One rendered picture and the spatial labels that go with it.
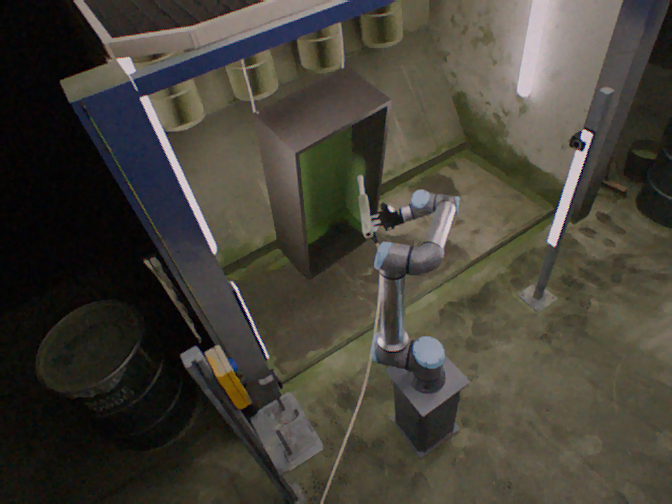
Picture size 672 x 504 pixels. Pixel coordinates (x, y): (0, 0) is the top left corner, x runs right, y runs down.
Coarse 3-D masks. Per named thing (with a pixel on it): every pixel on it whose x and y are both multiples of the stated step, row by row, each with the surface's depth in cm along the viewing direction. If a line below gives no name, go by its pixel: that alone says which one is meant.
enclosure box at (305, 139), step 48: (288, 96) 231; (336, 96) 231; (384, 96) 231; (288, 144) 212; (336, 144) 286; (384, 144) 254; (288, 192) 244; (336, 192) 325; (288, 240) 294; (336, 240) 328
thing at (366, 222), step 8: (360, 176) 270; (360, 184) 266; (360, 192) 261; (360, 200) 255; (368, 200) 259; (360, 208) 251; (368, 208) 250; (368, 216) 244; (368, 224) 240; (368, 232) 237; (376, 240) 257
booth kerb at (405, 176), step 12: (456, 144) 439; (432, 156) 431; (444, 156) 439; (420, 168) 430; (396, 180) 421; (408, 180) 430; (384, 192) 422; (276, 240) 383; (252, 252) 376; (264, 252) 383; (228, 264) 369; (240, 264) 377
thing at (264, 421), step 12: (288, 396) 220; (300, 408) 215; (252, 420) 214; (264, 420) 213; (276, 420) 213; (264, 432) 209; (312, 432) 207; (264, 444) 206; (276, 444) 205; (288, 444) 204; (276, 456) 202; (300, 456) 200; (276, 468) 198; (288, 468) 198
